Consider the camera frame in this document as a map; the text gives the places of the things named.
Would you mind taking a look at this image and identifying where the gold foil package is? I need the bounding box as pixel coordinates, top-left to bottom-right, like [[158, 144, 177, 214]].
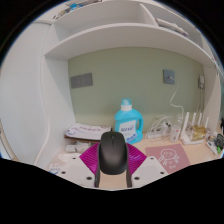
[[191, 125, 208, 141]]

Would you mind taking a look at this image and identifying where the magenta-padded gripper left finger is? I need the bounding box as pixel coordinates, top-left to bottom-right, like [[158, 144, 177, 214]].
[[57, 142, 101, 188]]

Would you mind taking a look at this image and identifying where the white wall adapter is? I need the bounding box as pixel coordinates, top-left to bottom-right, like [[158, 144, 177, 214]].
[[198, 74, 206, 90]]

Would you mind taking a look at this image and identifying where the small silver foil packet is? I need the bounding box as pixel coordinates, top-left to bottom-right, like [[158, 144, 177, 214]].
[[64, 143, 77, 154]]

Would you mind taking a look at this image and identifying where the grey wall socket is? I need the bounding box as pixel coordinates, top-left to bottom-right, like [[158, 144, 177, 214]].
[[162, 69, 176, 85]]

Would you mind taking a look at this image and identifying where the white remote control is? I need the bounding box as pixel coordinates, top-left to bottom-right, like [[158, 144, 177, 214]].
[[206, 138, 221, 155]]

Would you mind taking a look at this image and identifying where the pink printed mouse pad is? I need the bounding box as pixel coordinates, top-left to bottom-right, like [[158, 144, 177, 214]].
[[145, 143, 192, 174]]

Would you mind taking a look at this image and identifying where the black computer mouse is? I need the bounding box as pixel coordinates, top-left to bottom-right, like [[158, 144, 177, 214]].
[[98, 130, 130, 176]]

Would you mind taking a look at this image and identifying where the grey blank wall plate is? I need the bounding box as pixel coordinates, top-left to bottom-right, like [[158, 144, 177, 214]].
[[70, 72, 94, 89]]

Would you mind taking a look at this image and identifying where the white router with antennas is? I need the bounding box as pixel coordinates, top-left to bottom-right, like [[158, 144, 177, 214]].
[[179, 111, 211, 146]]

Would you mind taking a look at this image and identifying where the blue detergent bottle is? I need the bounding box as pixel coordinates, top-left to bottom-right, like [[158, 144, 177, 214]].
[[114, 98, 145, 145]]

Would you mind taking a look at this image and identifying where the small clear jar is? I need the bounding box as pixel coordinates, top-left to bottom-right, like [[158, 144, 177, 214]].
[[169, 121, 183, 143]]

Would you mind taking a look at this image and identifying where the white wall cable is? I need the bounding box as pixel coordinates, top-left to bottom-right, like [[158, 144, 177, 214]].
[[169, 82, 185, 118]]

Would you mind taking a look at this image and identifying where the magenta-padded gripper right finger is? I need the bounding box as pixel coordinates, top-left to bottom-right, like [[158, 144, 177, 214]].
[[125, 143, 169, 188]]

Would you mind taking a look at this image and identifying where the dark grey pouch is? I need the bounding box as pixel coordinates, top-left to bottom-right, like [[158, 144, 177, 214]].
[[214, 133, 224, 150]]

